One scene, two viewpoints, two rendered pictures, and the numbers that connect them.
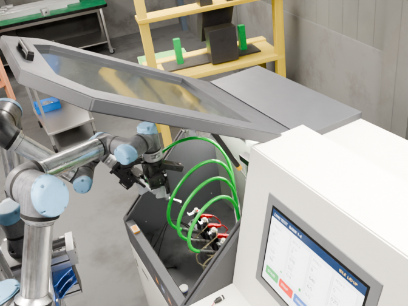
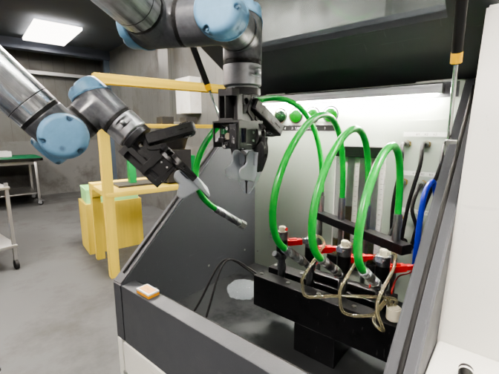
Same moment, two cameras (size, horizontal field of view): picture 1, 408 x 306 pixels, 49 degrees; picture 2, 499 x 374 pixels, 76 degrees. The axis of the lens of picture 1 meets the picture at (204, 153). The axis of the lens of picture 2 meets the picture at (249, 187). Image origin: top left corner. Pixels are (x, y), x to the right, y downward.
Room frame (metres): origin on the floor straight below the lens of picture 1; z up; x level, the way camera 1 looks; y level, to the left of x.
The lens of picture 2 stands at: (0.93, 0.49, 1.34)
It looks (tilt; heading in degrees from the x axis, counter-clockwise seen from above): 10 degrees down; 333
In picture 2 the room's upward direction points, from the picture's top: straight up
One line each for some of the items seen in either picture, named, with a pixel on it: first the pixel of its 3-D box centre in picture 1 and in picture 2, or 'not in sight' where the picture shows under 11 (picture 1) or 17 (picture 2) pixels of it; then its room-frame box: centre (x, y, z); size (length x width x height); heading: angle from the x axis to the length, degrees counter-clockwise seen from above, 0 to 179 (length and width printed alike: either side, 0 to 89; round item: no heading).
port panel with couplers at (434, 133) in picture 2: not in sight; (420, 182); (1.45, -0.26, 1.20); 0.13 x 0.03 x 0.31; 23
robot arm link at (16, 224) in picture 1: (13, 216); not in sight; (1.58, 0.85, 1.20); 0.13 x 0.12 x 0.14; 2
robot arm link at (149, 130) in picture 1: (148, 137); (241, 35); (1.53, 0.20, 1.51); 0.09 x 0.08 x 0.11; 140
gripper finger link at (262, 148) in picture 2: (165, 184); (256, 150); (1.51, 0.18, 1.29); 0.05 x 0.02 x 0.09; 23
